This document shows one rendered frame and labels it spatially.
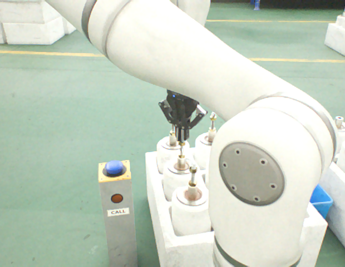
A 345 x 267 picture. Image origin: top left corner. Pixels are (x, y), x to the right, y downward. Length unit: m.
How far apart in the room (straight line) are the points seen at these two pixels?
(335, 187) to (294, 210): 0.80
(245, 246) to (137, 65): 0.21
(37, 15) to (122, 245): 2.60
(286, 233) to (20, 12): 3.10
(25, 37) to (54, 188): 2.21
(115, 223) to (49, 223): 0.36
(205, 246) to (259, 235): 0.47
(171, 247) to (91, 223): 0.39
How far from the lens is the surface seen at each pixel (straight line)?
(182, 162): 0.84
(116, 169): 0.72
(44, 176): 1.33
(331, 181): 1.09
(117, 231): 0.82
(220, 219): 0.33
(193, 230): 0.78
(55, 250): 1.04
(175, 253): 0.77
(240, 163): 0.27
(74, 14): 0.39
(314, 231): 0.88
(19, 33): 3.30
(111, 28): 0.35
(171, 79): 0.35
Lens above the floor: 0.75
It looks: 29 degrees down
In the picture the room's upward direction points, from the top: straight up
